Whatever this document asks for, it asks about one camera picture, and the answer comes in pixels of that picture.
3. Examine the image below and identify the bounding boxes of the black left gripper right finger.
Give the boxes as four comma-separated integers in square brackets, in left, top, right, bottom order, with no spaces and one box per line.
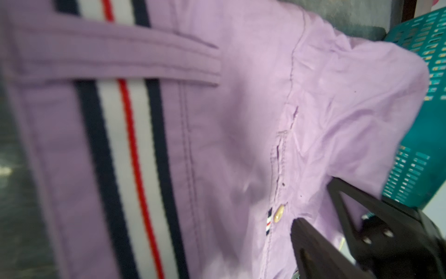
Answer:
[328,178,446,279]

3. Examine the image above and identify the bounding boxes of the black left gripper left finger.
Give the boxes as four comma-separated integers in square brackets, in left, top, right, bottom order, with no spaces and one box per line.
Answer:
[290,218,369,279]

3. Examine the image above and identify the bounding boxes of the teal plastic basket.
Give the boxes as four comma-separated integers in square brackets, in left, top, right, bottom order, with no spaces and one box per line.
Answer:
[382,8,446,209]

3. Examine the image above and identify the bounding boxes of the purple pants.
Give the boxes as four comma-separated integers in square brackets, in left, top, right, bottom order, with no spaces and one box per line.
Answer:
[1,1,429,279]

